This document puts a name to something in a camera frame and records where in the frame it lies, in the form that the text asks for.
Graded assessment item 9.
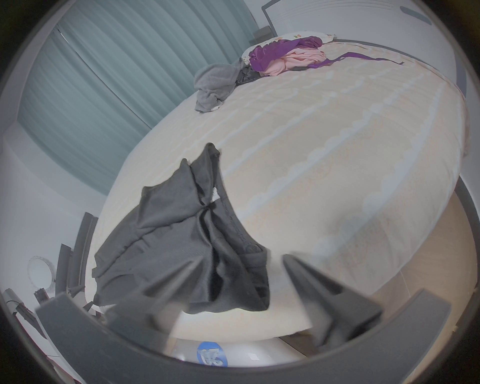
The purple satin garment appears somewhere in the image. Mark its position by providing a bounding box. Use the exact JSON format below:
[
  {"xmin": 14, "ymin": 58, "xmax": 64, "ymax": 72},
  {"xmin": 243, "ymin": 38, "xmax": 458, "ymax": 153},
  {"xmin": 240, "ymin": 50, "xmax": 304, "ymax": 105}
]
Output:
[{"xmin": 248, "ymin": 35, "xmax": 405, "ymax": 73}]

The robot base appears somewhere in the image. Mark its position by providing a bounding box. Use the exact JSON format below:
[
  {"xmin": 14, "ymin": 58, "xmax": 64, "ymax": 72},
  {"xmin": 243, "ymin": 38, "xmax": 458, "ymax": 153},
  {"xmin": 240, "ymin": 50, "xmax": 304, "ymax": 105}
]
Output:
[{"xmin": 165, "ymin": 335, "xmax": 304, "ymax": 370}]

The grey bedside table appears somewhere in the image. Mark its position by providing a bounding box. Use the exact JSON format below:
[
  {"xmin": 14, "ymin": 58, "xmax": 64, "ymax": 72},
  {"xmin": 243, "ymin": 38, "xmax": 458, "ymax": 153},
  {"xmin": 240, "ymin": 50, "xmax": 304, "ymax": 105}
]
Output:
[{"xmin": 253, "ymin": 26, "xmax": 276, "ymax": 43}]

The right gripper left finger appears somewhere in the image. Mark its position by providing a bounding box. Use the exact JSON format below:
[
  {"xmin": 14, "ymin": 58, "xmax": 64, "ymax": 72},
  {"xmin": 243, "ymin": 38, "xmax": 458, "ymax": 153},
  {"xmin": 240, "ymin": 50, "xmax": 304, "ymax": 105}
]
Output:
[{"xmin": 107, "ymin": 257, "xmax": 205, "ymax": 331}]

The pink garment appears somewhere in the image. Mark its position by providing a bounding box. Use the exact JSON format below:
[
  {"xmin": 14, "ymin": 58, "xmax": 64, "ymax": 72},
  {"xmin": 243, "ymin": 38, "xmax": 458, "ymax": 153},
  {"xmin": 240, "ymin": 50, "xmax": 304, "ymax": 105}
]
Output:
[{"xmin": 264, "ymin": 48, "xmax": 327, "ymax": 77}]

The bed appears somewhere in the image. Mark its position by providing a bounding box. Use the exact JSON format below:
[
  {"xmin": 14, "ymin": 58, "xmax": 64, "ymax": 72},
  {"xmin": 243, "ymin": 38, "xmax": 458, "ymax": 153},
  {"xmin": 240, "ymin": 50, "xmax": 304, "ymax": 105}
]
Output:
[{"xmin": 85, "ymin": 0, "xmax": 471, "ymax": 344}]

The black chest of drawers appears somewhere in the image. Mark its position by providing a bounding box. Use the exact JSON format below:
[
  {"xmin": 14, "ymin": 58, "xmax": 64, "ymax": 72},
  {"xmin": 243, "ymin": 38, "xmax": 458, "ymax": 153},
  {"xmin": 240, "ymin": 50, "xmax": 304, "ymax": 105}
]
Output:
[{"xmin": 72, "ymin": 212, "xmax": 99, "ymax": 290}]

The blue-green curtain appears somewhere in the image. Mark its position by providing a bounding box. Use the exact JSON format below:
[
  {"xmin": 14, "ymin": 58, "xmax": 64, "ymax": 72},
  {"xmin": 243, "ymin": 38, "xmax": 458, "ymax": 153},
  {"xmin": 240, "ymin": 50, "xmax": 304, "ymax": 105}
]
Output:
[{"xmin": 17, "ymin": 0, "xmax": 263, "ymax": 196}]

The black T-shirt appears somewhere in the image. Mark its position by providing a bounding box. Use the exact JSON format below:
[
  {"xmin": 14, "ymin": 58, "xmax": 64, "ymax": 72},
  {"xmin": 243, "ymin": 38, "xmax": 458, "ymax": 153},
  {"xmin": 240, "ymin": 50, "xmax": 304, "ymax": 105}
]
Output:
[{"xmin": 92, "ymin": 142, "xmax": 271, "ymax": 315}]

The grey garment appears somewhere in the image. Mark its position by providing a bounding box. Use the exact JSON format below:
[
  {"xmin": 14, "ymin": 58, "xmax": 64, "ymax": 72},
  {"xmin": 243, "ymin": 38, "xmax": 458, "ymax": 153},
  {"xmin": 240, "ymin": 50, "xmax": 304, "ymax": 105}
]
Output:
[{"xmin": 194, "ymin": 60, "xmax": 248, "ymax": 114}]

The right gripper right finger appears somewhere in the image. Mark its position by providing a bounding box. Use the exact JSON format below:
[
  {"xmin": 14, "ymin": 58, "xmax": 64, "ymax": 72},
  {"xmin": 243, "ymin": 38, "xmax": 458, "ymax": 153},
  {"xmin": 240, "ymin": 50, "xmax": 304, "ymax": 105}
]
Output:
[{"xmin": 282, "ymin": 254, "xmax": 383, "ymax": 347}]

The black topped dressing table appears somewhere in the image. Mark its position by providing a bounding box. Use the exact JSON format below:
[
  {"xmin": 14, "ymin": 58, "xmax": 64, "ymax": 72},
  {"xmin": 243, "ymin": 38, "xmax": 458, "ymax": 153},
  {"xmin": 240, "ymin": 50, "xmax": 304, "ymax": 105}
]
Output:
[{"xmin": 55, "ymin": 243, "xmax": 73, "ymax": 297}]

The white printed pillow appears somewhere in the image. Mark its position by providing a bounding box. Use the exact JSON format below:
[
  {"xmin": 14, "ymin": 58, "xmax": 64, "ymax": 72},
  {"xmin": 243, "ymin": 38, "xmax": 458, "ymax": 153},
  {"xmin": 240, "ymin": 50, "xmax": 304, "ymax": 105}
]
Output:
[{"xmin": 240, "ymin": 31, "xmax": 337, "ymax": 64}]

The black shiny garment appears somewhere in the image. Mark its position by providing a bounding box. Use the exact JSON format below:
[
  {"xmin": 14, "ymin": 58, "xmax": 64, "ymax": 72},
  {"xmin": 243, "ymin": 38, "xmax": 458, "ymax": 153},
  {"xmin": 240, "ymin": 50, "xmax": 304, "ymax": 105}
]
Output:
[{"xmin": 234, "ymin": 64, "xmax": 263, "ymax": 86}]

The round white mirror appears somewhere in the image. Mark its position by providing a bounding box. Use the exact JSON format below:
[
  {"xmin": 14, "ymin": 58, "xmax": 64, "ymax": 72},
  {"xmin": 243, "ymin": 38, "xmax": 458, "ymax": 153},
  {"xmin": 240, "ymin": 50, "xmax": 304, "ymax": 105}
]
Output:
[{"xmin": 27, "ymin": 256, "xmax": 56, "ymax": 284}]

